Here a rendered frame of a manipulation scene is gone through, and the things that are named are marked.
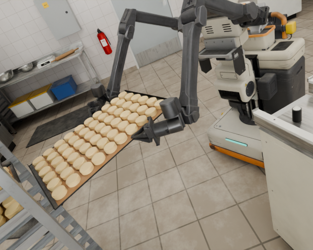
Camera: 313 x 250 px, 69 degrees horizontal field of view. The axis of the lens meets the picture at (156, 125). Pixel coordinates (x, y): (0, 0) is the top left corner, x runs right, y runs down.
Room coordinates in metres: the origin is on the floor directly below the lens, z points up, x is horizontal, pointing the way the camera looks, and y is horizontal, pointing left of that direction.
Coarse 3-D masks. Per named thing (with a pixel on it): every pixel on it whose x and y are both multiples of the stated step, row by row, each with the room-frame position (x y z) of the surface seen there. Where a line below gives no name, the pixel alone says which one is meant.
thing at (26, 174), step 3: (24, 171) 0.91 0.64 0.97; (27, 171) 0.91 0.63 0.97; (21, 174) 0.90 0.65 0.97; (24, 174) 0.90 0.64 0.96; (27, 174) 0.91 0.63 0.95; (30, 174) 0.91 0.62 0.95; (21, 177) 0.90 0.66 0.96; (24, 177) 0.90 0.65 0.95; (27, 177) 0.89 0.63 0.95; (21, 180) 0.89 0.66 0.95; (24, 180) 0.88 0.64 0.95; (21, 183) 0.87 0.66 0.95
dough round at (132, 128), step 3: (129, 126) 0.80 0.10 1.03; (132, 126) 0.79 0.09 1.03; (135, 126) 0.78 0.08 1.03; (126, 129) 0.79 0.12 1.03; (129, 129) 0.78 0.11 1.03; (132, 129) 0.77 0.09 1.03; (135, 129) 0.77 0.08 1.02; (126, 132) 0.79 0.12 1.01; (129, 132) 0.77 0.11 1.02; (132, 132) 0.77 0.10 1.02
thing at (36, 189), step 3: (33, 186) 0.90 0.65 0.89; (36, 186) 0.91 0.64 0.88; (39, 186) 0.91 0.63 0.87; (30, 189) 0.89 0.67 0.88; (33, 189) 0.90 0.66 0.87; (36, 189) 0.90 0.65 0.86; (39, 189) 0.89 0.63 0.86; (30, 192) 0.89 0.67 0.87; (33, 192) 0.89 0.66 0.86; (36, 192) 0.88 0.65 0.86; (33, 195) 0.87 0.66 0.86
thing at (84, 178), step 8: (144, 104) 0.96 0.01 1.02; (136, 112) 0.92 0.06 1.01; (160, 112) 0.83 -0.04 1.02; (112, 128) 0.89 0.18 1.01; (80, 136) 0.95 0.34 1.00; (104, 136) 0.85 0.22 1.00; (128, 136) 0.77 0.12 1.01; (120, 144) 0.74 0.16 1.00; (104, 152) 0.74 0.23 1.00; (64, 160) 0.82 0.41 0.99; (88, 160) 0.74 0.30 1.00; (104, 160) 0.69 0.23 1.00; (96, 168) 0.67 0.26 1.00; (80, 176) 0.67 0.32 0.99; (88, 176) 0.65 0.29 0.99; (64, 184) 0.67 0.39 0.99; (80, 184) 0.63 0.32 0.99; (72, 192) 0.61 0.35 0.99; (56, 200) 0.60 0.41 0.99
